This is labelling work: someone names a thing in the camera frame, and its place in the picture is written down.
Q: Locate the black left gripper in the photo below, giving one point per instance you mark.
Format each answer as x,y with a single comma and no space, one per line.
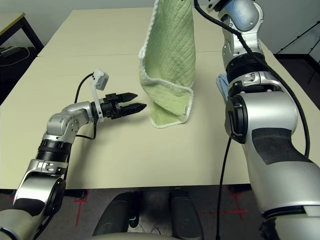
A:
111,107

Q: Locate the green towel with white trim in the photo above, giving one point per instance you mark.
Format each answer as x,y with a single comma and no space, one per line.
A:
172,50

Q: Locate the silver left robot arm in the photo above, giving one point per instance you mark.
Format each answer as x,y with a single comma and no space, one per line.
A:
65,120

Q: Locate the folded light blue towel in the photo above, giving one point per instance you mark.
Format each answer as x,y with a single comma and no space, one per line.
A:
221,86

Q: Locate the grey right robot leg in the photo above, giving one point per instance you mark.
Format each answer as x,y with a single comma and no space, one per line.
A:
185,215

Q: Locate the grey power adapter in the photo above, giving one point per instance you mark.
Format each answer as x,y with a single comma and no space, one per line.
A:
8,50

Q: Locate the red floor tape mark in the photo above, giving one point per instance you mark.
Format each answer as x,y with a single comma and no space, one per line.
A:
11,197

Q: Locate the black tripod stand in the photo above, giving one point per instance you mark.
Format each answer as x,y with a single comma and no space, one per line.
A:
297,37

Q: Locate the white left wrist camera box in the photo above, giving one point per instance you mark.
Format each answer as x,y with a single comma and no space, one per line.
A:
101,80

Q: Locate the side table with black frame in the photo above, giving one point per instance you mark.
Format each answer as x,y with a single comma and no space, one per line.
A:
10,25

